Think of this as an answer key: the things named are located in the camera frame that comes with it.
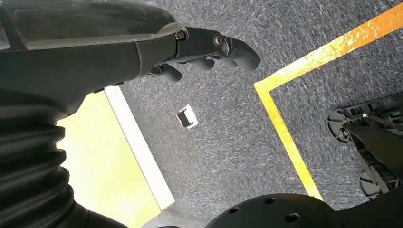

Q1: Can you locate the black wheeled base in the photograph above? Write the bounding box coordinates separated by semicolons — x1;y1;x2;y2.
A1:
326;93;403;200

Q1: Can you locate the white open floor socket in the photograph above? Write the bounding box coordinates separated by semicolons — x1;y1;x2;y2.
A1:
176;104;199;130

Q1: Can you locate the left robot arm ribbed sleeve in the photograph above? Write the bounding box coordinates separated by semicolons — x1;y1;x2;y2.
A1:
0;89;130;228

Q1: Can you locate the worn yellow floor tape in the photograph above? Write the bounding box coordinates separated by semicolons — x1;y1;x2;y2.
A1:
253;2;403;202

